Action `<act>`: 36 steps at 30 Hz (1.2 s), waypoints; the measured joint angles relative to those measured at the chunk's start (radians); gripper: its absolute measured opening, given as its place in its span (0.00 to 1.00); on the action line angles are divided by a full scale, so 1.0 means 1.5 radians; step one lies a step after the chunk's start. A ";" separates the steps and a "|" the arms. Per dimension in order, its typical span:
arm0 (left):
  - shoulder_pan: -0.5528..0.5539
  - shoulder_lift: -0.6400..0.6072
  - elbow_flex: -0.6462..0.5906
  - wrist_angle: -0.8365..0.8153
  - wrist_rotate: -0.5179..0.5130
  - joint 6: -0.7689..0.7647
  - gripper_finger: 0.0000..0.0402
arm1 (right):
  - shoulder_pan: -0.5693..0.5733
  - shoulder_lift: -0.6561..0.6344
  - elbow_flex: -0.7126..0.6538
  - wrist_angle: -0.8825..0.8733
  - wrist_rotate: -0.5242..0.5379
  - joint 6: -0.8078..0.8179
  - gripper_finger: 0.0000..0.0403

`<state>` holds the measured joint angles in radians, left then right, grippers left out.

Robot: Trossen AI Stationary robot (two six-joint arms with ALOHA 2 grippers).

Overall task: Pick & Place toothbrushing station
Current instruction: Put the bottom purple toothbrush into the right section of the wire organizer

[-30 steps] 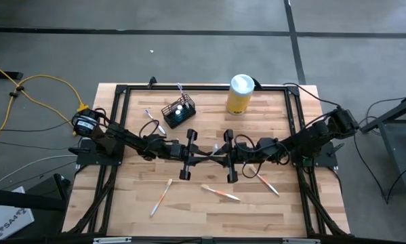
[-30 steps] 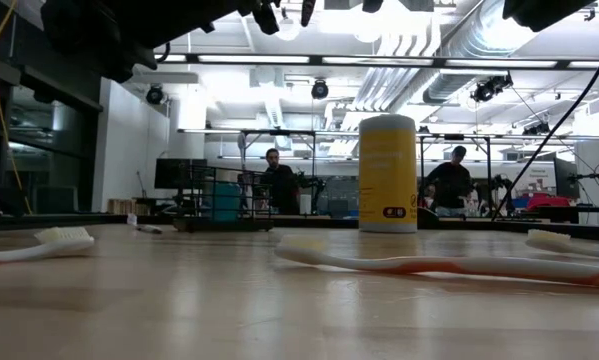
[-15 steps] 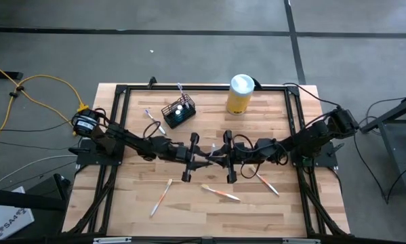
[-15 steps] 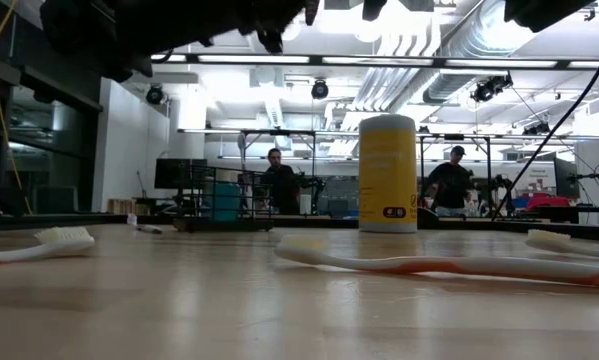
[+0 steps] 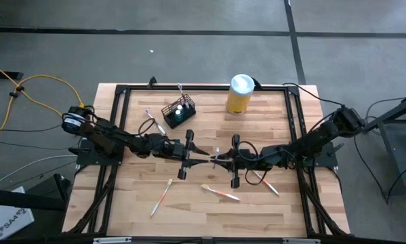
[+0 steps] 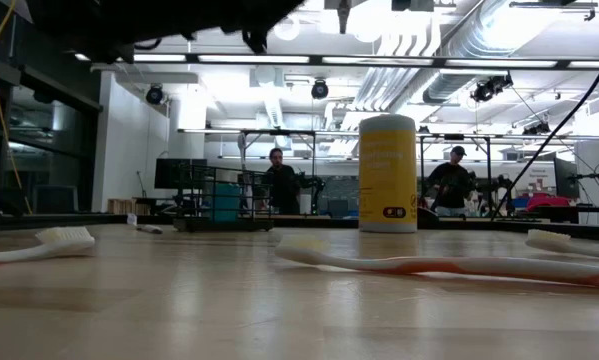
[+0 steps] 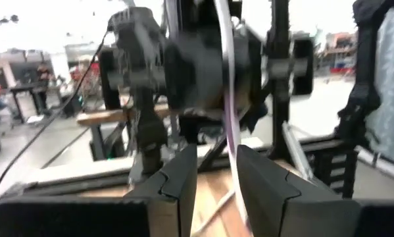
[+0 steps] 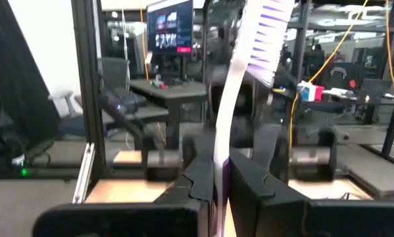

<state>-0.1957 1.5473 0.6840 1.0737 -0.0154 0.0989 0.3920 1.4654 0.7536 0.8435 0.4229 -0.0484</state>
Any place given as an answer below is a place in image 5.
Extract black floor cable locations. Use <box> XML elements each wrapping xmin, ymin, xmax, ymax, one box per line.
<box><xmin>0</xmin><ymin>124</ymin><xmax>64</xmax><ymax>134</ymax></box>
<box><xmin>352</xmin><ymin>134</ymin><xmax>406</xmax><ymax>205</ymax></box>

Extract silver aluminium extrusion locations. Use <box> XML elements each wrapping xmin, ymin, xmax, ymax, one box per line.
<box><xmin>93</xmin><ymin>237</ymin><xmax>133</xmax><ymax>244</ymax></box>
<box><xmin>283</xmin><ymin>238</ymin><xmax>321</xmax><ymax>244</ymax></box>

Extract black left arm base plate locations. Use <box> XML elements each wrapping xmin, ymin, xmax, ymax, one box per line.
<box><xmin>68</xmin><ymin>138</ymin><xmax>125</xmax><ymax>168</ymax></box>

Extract black aluminium table frame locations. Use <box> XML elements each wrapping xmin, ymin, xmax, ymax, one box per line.
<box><xmin>62</xmin><ymin>83</ymin><xmax>351</xmax><ymax>239</ymax></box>

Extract orange toothbrush white bristles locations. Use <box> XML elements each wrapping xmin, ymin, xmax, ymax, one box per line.
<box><xmin>150</xmin><ymin>178</ymin><xmax>174</xmax><ymax>218</ymax></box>

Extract black floor bar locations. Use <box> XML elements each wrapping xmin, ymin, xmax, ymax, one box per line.
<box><xmin>0</xmin><ymin>70</ymin><xmax>25</xmax><ymax>81</ymax></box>

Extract white floor cable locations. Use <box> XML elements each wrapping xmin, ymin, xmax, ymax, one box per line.
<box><xmin>0</xmin><ymin>155</ymin><xmax>79</xmax><ymax>189</ymax></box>

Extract black low furniture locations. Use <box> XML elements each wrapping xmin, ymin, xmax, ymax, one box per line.
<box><xmin>0</xmin><ymin>173</ymin><xmax>73</xmax><ymax>213</ymax></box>

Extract yellow extension cable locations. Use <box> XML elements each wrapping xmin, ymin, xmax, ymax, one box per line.
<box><xmin>0</xmin><ymin>58</ymin><xmax>86</xmax><ymax>151</ymax></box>

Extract yellow wipes canister white lid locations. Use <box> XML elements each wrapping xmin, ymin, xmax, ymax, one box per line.
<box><xmin>225</xmin><ymin>73</ymin><xmax>257</xmax><ymax>116</ymax></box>

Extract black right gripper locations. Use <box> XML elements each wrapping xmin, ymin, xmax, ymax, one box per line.
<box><xmin>218</xmin><ymin>134</ymin><xmax>270</xmax><ymax>190</ymax></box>

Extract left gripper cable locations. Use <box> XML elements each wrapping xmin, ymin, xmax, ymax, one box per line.
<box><xmin>138</xmin><ymin>117</ymin><xmax>157</xmax><ymax>138</ymax></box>

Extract purple and white toothbrush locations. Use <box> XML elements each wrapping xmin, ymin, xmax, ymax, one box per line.
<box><xmin>212</xmin><ymin>146</ymin><xmax>221</xmax><ymax>170</ymax></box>
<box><xmin>144</xmin><ymin>108</ymin><xmax>167</xmax><ymax>136</ymax></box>
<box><xmin>176</xmin><ymin>82</ymin><xmax>190</xmax><ymax>110</ymax></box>

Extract long black cable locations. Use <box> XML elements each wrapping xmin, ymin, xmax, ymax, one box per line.
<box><xmin>282</xmin><ymin>82</ymin><xmax>343</xmax><ymax>106</ymax></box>

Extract orange toothbrush yellow bristles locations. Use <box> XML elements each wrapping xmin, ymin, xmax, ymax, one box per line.
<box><xmin>201</xmin><ymin>183</ymin><xmax>242</xmax><ymax>203</ymax></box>

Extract orange toothbrush cream bristles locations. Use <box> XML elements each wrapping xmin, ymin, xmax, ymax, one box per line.
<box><xmin>252</xmin><ymin>170</ymin><xmax>281</xmax><ymax>197</ymax></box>

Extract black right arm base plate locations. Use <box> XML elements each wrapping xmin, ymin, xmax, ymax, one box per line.
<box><xmin>298</xmin><ymin>141</ymin><xmax>340</xmax><ymax>171</ymax></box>

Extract white printed box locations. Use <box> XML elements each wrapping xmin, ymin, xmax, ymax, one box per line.
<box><xmin>0</xmin><ymin>186</ymin><xmax>35</xmax><ymax>242</ymax></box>

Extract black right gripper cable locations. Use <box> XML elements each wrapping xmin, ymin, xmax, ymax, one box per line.
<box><xmin>237</xmin><ymin>140</ymin><xmax>260</xmax><ymax>163</ymax></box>
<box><xmin>244</xmin><ymin>169</ymin><xmax>268</xmax><ymax>186</ymax></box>

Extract black wire caddy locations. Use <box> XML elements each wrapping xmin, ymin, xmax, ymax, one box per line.
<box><xmin>160</xmin><ymin>94</ymin><xmax>197</xmax><ymax>130</ymax></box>

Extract black desk frame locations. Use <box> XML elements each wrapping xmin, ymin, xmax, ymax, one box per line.
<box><xmin>362</xmin><ymin>92</ymin><xmax>406</xmax><ymax>198</ymax></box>

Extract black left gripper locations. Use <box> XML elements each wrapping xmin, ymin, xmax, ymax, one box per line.
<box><xmin>161</xmin><ymin>129</ymin><xmax>211</xmax><ymax>180</ymax></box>

